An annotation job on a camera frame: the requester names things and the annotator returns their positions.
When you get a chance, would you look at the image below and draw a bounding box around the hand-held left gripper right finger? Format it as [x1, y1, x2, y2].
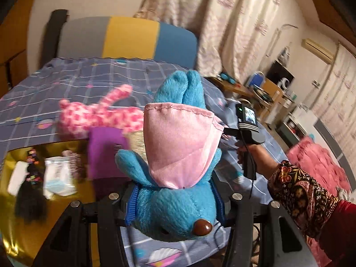
[211, 178, 318, 267]

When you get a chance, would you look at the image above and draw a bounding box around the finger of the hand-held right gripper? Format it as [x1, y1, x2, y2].
[221, 127, 240, 140]

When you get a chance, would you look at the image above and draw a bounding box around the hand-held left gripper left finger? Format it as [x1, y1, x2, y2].
[33, 182, 140, 267]

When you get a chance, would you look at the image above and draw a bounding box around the blue plush toy pink skirt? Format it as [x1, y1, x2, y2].
[115, 69, 223, 242]

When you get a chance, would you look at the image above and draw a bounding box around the face mask packet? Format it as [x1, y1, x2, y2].
[43, 156, 78, 200]

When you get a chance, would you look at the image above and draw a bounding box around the black beaded hairpiece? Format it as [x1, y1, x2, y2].
[14, 150, 48, 223]

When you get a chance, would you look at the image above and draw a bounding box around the gold tin box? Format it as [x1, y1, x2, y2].
[0, 139, 131, 265]

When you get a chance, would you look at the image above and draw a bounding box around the white towel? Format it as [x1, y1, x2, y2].
[7, 161, 30, 196]

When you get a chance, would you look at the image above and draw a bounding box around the person's right forearm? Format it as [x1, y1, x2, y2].
[267, 160, 356, 267]

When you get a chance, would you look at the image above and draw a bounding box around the person's right hand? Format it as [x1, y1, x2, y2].
[236, 142, 282, 179]

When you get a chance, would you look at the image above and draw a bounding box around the wooden side desk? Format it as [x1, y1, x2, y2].
[207, 75, 281, 117]

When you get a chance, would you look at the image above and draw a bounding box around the blue metal chair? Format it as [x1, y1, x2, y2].
[248, 72, 265, 88]

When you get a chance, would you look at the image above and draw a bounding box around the purple carton box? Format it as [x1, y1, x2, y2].
[87, 126, 134, 180]

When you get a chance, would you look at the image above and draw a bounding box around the pink blanket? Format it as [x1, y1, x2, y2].
[286, 136, 351, 198]

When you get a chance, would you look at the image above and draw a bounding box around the patterned curtain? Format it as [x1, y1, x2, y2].
[133, 0, 306, 87]
[302, 43, 356, 134]

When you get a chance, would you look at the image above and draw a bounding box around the pink spotted plush toy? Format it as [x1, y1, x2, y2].
[57, 84, 145, 140]

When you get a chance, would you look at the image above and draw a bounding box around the bent metal lamp pole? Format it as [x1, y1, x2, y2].
[265, 24, 298, 59]

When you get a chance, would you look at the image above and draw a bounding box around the grey yellow blue chair back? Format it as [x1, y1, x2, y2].
[57, 16, 198, 69]

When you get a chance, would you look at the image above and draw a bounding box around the blue checked tablecloth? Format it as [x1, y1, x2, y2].
[0, 57, 290, 267]

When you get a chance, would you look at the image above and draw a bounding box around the black rolled mat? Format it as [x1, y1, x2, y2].
[42, 9, 69, 62]

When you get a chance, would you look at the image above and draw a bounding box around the wooden wardrobe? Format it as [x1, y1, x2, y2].
[0, 0, 39, 89]

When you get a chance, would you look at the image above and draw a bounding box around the wall air conditioner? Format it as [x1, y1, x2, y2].
[302, 38, 334, 64]

